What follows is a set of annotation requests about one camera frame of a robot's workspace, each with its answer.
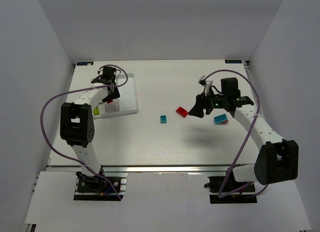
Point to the right blue corner label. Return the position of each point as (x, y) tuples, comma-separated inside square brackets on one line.
[(233, 61)]

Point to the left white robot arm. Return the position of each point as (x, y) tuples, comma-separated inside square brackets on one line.
[(77, 122)]

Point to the blue corner label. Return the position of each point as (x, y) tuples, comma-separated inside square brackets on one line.
[(233, 61), (84, 63)]

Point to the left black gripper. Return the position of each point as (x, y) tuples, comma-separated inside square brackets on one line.
[(113, 93)]

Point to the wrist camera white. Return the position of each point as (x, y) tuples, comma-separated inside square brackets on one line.
[(206, 84), (100, 71)]

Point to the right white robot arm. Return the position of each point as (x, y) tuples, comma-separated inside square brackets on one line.
[(277, 160)]

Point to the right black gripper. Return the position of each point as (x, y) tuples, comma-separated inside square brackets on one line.
[(205, 104)]

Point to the left blue corner label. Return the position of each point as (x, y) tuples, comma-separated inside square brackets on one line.
[(84, 63)]

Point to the red sloped lego brick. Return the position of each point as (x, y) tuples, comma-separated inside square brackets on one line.
[(182, 112)]

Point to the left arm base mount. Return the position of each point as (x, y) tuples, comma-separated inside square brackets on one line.
[(93, 188)]

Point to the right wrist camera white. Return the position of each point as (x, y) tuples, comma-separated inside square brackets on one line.
[(206, 84)]

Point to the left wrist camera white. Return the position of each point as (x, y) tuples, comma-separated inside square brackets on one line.
[(100, 71)]

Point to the large teal lego brick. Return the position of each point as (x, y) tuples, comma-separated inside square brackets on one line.
[(220, 118)]

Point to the white divided sorting tray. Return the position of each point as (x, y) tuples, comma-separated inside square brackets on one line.
[(125, 105)]

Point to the small blue lego brick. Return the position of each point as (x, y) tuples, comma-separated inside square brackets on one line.
[(163, 119)]

